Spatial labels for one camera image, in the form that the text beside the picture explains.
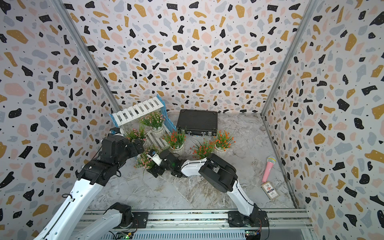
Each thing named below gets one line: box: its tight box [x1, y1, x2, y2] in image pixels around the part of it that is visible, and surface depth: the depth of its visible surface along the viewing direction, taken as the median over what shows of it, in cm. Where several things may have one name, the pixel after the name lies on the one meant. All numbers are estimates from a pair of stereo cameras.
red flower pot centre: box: [189, 138, 216, 160], surface depth 87 cm
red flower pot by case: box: [161, 127, 187, 155], surface depth 96 cm
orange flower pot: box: [213, 130, 237, 157], surface depth 92 cm
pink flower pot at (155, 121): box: [140, 112, 166, 138], surface depth 97 cm
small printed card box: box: [260, 181, 280, 200], surface depth 84 cm
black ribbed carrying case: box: [176, 109, 218, 137], surface depth 115 cm
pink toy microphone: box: [262, 156, 277, 183], surface depth 92 cm
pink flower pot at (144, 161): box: [133, 145, 160, 169], surface depth 81 cm
